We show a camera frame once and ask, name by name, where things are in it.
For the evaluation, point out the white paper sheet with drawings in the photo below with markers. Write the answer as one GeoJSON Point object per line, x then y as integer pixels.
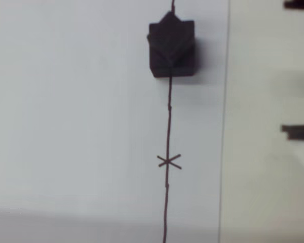
{"type": "Point", "coordinates": [91, 114]}

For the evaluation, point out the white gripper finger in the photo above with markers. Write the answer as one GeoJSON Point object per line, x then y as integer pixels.
{"type": "Point", "coordinates": [300, 4]}
{"type": "Point", "coordinates": [300, 132]}

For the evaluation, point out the black cube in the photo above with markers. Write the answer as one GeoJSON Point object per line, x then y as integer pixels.
{"type": "Point", "coordinates": [171, 48]}

